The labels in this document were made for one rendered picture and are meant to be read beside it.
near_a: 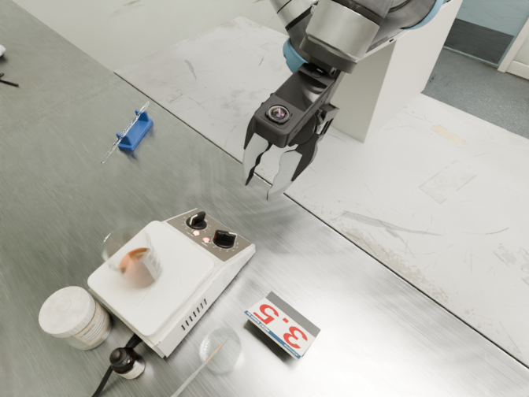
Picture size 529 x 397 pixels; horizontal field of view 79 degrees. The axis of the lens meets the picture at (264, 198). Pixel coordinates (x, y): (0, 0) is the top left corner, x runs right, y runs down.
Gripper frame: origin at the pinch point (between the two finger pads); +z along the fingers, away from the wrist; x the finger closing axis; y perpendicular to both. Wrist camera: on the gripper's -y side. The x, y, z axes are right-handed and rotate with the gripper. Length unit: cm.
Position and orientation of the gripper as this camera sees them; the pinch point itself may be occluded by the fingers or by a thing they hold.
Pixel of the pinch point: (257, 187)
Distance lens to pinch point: 46.7
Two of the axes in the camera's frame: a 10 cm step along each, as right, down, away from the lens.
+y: 4.5, -3.1, 8.4
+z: -4.0, 7.7, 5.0
